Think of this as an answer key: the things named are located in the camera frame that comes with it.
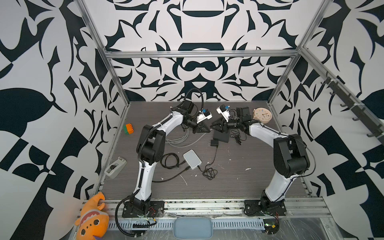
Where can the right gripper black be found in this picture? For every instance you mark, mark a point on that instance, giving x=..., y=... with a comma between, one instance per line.
x=224, y=125

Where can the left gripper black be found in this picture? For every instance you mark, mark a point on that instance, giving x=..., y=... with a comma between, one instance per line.
x=201, y=128

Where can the black switch box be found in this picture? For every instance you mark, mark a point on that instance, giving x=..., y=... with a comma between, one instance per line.
x=221, y=137

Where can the white network switch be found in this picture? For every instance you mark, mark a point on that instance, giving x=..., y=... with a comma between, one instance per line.
x=192, y=159

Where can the black power adapter with cable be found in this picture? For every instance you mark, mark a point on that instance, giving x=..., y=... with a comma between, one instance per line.
x=208, y=171

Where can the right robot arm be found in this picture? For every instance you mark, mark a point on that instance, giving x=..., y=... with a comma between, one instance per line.
x=290, y=154

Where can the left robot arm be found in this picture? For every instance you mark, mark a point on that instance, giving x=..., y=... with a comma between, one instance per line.
x=151, y=147

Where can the orange green toy block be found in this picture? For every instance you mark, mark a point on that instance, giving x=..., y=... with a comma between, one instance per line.
x=128, y=129

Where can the grey tape dispenser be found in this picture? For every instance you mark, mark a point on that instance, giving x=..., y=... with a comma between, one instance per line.
x=114, y=169

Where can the grey blue cushion pad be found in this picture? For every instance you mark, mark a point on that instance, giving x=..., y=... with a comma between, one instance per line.
x=188, y=228

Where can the orange plush fish toy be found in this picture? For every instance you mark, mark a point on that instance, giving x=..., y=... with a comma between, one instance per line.
x=93, y=222

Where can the black wall hook rail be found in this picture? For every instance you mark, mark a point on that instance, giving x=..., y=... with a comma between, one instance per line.
x=361, y=111

